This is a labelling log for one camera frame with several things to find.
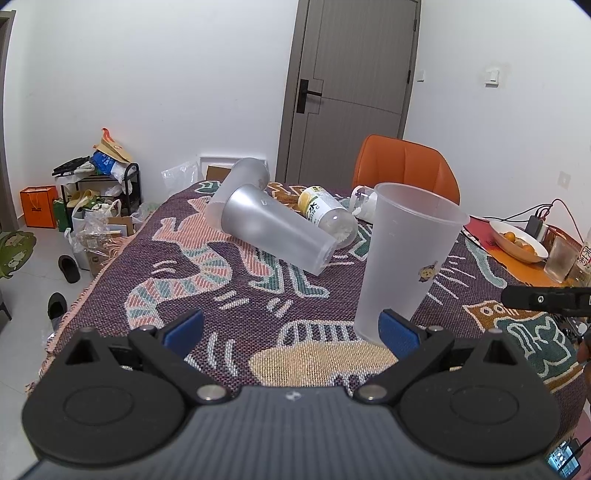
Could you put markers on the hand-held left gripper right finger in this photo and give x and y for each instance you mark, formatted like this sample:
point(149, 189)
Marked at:
point(398, 333)

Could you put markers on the white bowl of oranges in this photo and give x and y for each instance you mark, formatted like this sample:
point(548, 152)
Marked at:
point(517, 240)

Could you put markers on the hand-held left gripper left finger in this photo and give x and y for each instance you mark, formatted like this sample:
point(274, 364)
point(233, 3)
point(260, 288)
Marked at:
point(183, 328)

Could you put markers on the white light switch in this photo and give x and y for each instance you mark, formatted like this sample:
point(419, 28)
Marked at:
point(492, 76)

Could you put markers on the red folder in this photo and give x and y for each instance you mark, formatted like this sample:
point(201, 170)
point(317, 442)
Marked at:
point(479, 233)

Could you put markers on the clear plastic bag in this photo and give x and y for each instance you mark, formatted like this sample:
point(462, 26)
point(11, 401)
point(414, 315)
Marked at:
point(181, 177)

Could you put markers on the black shelf rack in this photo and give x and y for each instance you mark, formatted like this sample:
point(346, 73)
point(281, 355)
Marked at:
point(130, 184)

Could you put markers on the white wall socket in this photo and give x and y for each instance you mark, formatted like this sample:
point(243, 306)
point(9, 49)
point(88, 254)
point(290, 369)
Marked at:
point(563, 180)

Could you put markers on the frosted plastic cup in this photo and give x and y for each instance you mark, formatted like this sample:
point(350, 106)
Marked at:
point(272, 230)
point(244, 177)

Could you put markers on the orange shopping bag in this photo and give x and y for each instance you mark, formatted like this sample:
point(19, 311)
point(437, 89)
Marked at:
point(38, 207)

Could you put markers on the clear bottle with yellow label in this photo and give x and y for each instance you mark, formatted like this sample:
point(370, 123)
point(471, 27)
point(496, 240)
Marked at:
point(323, 210)

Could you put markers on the black power adapter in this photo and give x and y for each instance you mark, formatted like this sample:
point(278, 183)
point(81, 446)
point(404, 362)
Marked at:
point(535, 226)

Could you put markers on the black slipper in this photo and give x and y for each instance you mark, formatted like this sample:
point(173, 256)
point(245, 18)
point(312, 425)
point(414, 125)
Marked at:
point(69, 268)
point(57, 307)

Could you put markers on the small screen device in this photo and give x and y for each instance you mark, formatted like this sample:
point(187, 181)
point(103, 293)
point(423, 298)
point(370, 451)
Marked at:
point(562, 459)

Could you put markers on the white shopping bag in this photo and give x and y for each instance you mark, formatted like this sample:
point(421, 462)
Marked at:
point(92, 217)

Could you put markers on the clear drinking glass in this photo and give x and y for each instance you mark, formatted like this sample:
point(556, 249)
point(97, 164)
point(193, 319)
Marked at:
point(559, 259)

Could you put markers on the green cushion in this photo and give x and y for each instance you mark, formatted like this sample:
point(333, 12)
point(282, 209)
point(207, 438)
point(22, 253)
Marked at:
point(16, 254)

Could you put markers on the cardboard box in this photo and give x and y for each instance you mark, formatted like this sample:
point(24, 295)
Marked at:
point(217, 172)

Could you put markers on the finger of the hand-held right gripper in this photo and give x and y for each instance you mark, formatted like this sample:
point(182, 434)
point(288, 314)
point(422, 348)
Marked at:
point(540, 298)

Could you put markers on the frosted cup with cartoon print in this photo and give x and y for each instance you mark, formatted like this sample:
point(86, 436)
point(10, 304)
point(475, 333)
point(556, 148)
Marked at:
point(401, 258)

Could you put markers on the orange chair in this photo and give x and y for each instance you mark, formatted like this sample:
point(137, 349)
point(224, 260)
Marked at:
point(401, 164)

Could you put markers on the grey door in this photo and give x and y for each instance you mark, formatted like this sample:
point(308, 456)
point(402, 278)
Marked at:
point(355, 83)

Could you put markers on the patterned woven blanket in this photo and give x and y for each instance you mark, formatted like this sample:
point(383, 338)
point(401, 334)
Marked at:
point(277, 295)

